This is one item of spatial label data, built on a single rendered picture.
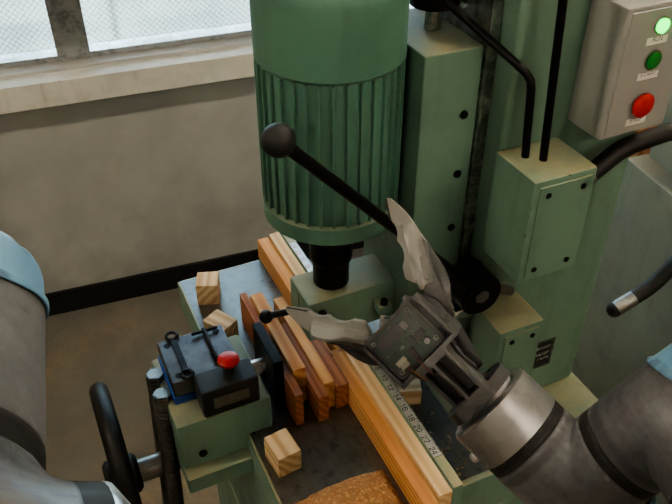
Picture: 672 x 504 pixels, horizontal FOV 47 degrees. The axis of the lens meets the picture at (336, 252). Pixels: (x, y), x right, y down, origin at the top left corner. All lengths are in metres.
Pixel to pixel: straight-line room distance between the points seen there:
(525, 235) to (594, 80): 0.19
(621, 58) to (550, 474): 0.46
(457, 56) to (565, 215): 0.23
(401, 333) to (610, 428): 0.19
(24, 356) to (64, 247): 2.24
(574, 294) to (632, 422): 0.56
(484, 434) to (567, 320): 0.57
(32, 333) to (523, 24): 0.65
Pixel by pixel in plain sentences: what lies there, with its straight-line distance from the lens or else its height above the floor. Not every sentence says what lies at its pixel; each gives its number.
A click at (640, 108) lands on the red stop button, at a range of 0.97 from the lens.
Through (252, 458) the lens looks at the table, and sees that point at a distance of 1.15.
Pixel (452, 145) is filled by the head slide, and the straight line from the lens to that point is 0.97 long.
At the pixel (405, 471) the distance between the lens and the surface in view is 1.04.
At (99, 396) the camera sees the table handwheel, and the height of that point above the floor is 0.95.
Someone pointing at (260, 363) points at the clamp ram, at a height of 0.96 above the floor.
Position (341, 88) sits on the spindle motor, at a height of 1.41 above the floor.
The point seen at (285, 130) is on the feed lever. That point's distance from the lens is 0.76.
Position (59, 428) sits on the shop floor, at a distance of 2.43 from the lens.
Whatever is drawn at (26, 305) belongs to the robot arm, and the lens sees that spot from 0.42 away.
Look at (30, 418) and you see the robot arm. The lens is 0.38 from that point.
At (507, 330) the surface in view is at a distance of 1.04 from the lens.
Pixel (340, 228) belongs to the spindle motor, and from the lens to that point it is 0.94.
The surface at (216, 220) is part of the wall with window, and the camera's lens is 2.66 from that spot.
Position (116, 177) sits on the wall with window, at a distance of 2.51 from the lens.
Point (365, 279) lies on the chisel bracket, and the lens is 1.10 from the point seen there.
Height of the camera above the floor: 1.78
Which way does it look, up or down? 38 degrees down
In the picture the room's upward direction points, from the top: straight up
